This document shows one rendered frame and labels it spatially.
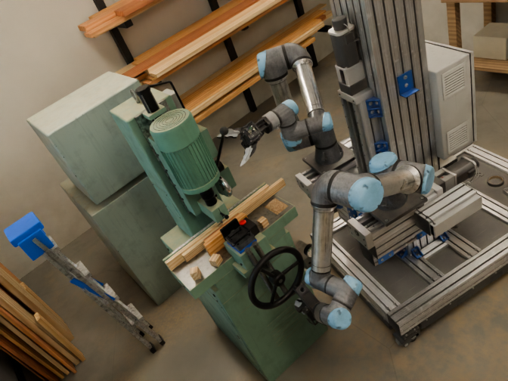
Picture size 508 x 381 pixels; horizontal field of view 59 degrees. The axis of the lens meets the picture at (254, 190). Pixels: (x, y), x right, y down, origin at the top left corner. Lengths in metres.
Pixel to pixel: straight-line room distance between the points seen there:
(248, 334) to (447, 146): 1.30
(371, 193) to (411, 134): 0.74
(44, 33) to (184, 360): 2.66
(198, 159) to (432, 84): 1.06
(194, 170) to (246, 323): 0.81
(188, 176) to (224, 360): 1.34
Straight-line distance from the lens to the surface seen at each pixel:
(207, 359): 2.83
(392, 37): 1.92
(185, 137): 1.70
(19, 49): 3.96
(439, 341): 2.56
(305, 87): 1.99
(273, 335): 2.36
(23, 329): 3.01
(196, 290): 1.91
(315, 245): 1.66
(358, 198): 1.46
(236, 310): 2.10
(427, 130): 2.22
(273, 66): 2.11
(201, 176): 1.78
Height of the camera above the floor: 2.19
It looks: 35 degrees down
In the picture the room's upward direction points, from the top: 23 degrees counter-clockwise
